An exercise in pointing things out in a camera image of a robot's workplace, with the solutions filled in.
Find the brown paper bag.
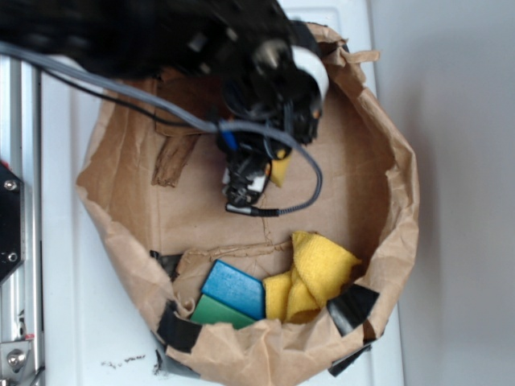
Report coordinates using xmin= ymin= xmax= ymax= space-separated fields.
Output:
xmin=76 ymin=23 xmax=419 ymax=385

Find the yellow microfiber cloth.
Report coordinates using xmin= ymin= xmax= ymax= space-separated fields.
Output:
xmin=263 ymin=231 xmax=361 ymax=324

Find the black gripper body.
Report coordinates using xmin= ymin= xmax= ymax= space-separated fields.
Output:
xmin=210 ymin=19 xmax=328 ymax=145

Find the black mounting plate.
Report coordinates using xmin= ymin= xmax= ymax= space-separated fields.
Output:
xmin=0 ymin=161 xmax=23 ymax=284

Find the green block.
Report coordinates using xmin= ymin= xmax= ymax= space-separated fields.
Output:
xmin=190 ymin=294 xmax=255 ymax=330

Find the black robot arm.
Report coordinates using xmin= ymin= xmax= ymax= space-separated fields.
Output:
xmin=1 ymin=1 xmax=328 ymax=158

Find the aluminium frame rail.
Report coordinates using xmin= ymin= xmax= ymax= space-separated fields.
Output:
xmin=1 ymin=56 xmax=45 ymax=385

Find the grey braided cable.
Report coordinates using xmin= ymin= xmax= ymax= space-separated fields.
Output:
xmin=0 ymin=39 xmax=325 ymax=218

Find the white plastic tray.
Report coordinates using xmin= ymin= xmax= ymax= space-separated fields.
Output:
xmin=41 ymin=1 xmax=405 ymax=385

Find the blue block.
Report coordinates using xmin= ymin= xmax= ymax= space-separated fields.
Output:
xmin=201 ymin=261 xmax=266 ymax=320

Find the yellow sponge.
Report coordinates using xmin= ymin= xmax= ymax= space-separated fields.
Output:
xmin=270 ymin=154 xmax=291 ymax=187

